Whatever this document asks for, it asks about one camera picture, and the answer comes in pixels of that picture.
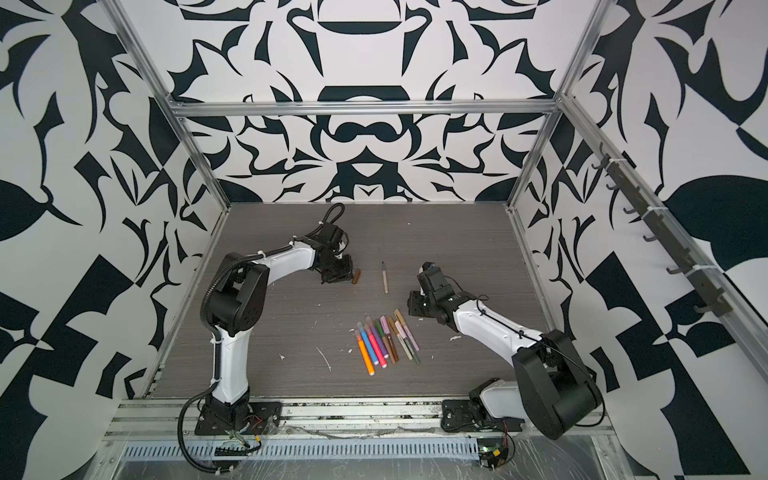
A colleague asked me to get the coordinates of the orange marker pen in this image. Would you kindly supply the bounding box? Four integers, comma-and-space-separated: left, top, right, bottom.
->
355, 331, 375, 376

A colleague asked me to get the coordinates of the aluminium front rail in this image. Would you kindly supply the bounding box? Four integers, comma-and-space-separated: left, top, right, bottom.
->
105, 397, 445, 440

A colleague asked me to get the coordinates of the blue marker pen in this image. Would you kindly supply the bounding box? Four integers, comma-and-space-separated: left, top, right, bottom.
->
357, 322, 379, 366

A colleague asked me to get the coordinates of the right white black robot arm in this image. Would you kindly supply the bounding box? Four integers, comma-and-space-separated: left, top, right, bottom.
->
408, 262, 606, 440

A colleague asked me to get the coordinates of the purple marker pen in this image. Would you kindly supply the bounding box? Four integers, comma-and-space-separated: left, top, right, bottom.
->
366, 316, 389, 367

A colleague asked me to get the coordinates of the tan brown marker pen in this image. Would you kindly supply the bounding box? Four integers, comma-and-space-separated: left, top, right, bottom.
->
381, 261, 389, 294

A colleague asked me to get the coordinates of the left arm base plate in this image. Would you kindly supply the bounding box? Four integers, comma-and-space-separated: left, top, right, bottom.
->
194, 398, 283, 436

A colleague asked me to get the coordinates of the red pink marker pen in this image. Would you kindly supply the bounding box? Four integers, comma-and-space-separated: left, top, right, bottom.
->
364, 325, 387, 368

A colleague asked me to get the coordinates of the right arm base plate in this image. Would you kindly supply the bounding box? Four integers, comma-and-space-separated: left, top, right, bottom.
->
440, 400, 525, 433

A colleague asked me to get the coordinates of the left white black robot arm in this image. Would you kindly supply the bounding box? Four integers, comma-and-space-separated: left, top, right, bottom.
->
200, 222, 353, 430

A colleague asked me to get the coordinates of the white slotted cable duct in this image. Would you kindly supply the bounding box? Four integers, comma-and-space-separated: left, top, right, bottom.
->
119, 437, 481, 462

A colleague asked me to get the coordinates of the small green circuit board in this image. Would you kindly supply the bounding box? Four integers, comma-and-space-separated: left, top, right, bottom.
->
478, 436, 516, 470

